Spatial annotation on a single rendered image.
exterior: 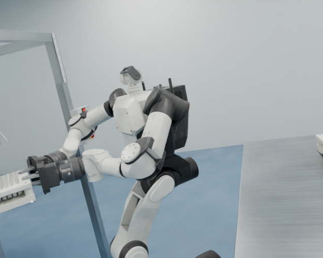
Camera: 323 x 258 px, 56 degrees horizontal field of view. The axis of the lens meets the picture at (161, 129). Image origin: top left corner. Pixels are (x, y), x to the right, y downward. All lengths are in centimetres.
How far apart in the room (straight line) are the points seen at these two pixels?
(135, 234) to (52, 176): 48
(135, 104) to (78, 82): 395
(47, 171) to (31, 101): 449
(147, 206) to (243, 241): 61
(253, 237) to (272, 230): 6
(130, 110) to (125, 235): 57
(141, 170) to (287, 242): 48
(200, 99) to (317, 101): 163
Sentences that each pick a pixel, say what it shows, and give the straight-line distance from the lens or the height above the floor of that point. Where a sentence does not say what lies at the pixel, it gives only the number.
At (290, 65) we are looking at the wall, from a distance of 469.
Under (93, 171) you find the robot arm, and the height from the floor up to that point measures 105.
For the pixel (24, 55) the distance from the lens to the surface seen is 202.
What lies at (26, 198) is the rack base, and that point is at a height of 103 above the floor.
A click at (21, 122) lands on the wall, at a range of 587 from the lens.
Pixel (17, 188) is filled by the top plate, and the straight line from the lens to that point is 119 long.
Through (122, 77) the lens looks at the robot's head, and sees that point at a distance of 139.
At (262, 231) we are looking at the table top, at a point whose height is 90.
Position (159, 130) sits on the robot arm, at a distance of 106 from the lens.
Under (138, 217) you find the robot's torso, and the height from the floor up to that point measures 75.
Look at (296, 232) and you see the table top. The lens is 93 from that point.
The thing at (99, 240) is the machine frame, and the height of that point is 17.
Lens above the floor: 140
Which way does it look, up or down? 12 degrees down
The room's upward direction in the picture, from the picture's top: 11 degrees counter-clockwise
